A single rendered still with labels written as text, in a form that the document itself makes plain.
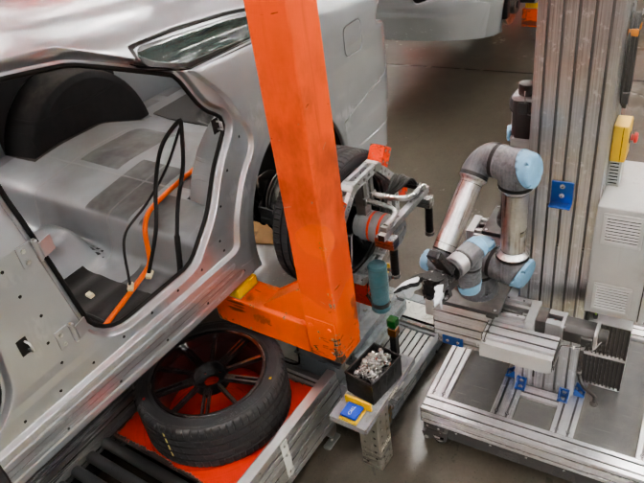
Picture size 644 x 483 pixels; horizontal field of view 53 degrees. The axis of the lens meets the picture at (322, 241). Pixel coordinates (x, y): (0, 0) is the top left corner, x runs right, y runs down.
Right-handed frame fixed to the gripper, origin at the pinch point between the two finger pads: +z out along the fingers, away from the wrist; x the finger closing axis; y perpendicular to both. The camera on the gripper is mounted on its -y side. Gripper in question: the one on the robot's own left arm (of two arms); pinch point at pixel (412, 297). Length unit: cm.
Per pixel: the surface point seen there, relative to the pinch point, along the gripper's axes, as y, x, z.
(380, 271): 42, 65, -52
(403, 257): 107, 135, -139
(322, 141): -35, 48, -22
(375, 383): 63, 40, -11
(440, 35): 15, 201, -293
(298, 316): 44, 79, -12
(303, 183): -22, 53, -13
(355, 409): 70, 44, -2
